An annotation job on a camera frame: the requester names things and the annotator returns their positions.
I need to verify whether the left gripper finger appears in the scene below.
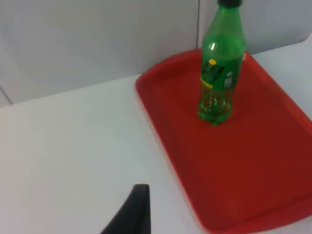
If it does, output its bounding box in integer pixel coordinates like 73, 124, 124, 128
99, 184, 152, 234

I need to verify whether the red tray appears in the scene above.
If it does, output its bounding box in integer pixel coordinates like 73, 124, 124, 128
135, 48, 312, 232

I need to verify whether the green plastic bottle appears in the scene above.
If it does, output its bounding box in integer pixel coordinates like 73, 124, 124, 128
196, 0, 246, 127

